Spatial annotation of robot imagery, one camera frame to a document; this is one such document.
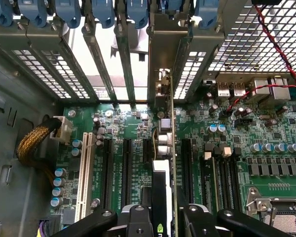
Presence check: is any metal CPU socket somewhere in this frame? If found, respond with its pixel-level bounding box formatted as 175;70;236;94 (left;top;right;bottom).
244;186;296;237

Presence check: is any black RAM slot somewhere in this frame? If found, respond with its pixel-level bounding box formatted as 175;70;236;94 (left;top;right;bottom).
213;145;227;210
228;147;242;210
221;147;235;210

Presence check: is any purple yellow wire bundle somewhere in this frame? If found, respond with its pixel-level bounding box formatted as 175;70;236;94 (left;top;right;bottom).
38;218;62;237

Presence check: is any black yellow braided wire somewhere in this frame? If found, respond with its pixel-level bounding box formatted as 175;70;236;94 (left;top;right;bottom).
15;115;74;191

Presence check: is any red black twisted wire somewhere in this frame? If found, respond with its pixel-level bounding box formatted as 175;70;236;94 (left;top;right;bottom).
225;4;296;113

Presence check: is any open grey PC case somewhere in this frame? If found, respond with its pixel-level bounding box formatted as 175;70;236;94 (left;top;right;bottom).
0;0;296;237

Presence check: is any white PCI expansion slot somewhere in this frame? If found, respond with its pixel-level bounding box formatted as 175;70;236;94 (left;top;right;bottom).
74;131;94;223

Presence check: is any blue card retention clip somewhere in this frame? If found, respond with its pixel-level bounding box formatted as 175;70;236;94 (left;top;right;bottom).
92;0;115;29
18;0;50;28
0;0;14;27
55;0;82;29
196;0;219;29
167;0;188;12
127;0;148;29

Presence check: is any perforated metal slot cover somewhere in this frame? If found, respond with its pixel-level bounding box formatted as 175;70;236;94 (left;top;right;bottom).
27;32;99;101
173;27;225;102
0;29;72;99

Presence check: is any green Dell motherboard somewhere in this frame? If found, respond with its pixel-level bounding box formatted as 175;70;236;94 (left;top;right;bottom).
49;97;296;237

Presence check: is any short black expansion slot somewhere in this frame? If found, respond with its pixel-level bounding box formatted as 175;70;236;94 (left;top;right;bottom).
142;138;154;164

